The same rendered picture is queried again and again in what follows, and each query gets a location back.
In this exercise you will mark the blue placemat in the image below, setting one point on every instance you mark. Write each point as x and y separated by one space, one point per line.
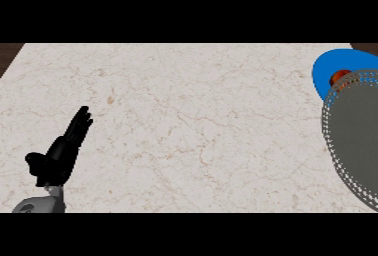
340 63

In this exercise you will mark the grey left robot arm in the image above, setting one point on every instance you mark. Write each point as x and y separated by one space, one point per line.
43 202

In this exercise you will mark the grey plate with dotted rim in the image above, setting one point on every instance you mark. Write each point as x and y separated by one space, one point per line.
355 133

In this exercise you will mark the red tomato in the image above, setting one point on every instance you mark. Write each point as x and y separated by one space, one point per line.
338 76

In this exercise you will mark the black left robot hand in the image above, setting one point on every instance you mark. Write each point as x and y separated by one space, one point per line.
59 156

